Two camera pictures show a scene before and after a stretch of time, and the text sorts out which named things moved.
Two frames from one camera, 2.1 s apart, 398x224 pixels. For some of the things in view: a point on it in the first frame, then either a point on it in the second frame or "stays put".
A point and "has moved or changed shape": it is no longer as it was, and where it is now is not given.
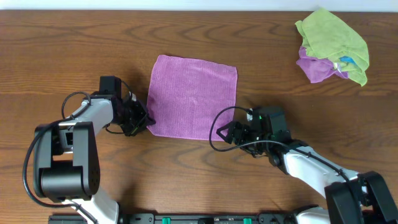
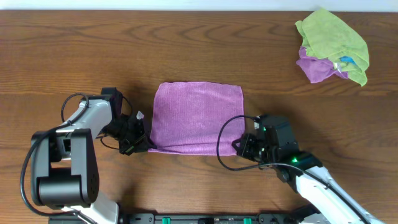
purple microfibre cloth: [185, 93] has moved or changed shape
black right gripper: [244, 129] to [249, 139]
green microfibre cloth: [326, 35] stays put
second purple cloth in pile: [318, 70] stays put
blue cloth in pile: [347, 60] stays put
